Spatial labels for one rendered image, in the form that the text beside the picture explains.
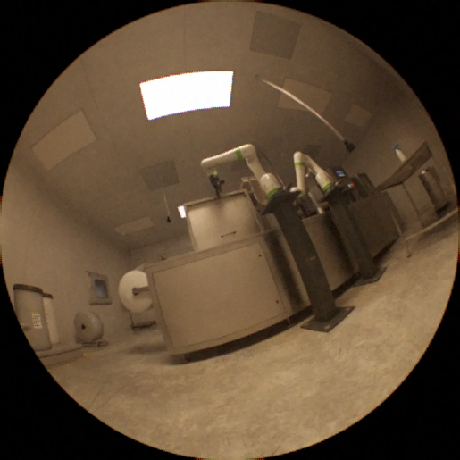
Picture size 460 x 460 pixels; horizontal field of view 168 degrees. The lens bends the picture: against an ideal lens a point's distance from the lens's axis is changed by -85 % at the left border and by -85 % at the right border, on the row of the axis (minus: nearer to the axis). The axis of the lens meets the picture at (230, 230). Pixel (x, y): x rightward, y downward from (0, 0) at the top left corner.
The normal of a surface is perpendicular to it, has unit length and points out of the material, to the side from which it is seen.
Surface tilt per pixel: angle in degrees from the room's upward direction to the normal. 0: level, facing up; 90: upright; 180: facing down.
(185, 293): 90
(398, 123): 90
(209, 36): 180
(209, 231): 90
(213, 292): 90
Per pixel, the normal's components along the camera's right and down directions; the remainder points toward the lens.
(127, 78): 0.32, 0.88
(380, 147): -0.94, 0.26
